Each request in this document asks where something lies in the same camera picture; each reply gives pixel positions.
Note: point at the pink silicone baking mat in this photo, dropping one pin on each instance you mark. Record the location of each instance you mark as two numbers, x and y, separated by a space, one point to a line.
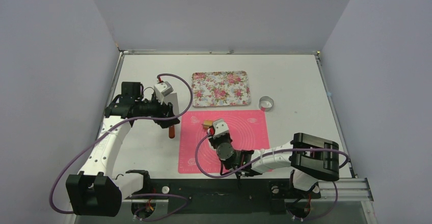
247 128

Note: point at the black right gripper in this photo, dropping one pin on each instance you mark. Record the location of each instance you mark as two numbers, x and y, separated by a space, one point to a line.
212 130

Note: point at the floral rectangular tray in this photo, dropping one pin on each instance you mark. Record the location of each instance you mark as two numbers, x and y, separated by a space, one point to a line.
223 88

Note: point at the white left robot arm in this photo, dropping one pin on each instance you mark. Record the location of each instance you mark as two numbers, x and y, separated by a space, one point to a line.
94 191

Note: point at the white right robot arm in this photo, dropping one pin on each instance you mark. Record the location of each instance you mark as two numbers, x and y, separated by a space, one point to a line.
311 159

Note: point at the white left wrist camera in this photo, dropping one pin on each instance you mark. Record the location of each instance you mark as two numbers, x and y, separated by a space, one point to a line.
162 90

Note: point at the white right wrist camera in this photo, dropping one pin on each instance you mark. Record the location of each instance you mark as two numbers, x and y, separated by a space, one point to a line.
220 128

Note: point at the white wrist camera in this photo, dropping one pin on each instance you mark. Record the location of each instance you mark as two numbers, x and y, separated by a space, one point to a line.
220 128
162 90

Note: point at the round metal dough cutter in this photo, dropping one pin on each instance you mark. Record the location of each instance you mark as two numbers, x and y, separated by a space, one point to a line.
266 103

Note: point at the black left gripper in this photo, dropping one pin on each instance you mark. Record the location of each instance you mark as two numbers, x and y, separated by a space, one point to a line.
163 110

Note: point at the wooden rolling pin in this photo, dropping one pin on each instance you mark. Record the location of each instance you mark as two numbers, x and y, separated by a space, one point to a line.
207 124

